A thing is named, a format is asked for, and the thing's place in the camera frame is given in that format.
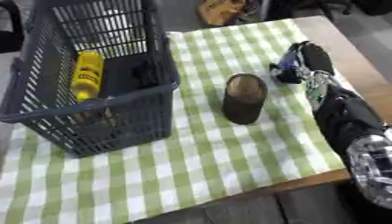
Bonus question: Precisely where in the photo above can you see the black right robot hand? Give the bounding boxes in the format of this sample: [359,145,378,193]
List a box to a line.
[268,40,337,85]

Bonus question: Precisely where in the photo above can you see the dark brown cylindrical container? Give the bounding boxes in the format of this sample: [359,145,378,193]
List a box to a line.
[220,73,270,126]

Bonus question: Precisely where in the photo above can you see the tan bag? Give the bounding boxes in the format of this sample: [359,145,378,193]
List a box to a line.
[196,0,249,27]

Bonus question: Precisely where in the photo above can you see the dark blue plastic basket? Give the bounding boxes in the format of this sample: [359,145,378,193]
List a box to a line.
[0,0,181,158]

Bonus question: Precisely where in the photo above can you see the yellow bottle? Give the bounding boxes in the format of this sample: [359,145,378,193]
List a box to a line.
[68,49,106,103]

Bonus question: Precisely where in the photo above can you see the black chair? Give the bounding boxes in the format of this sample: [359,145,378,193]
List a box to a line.
[0,0,26,54]

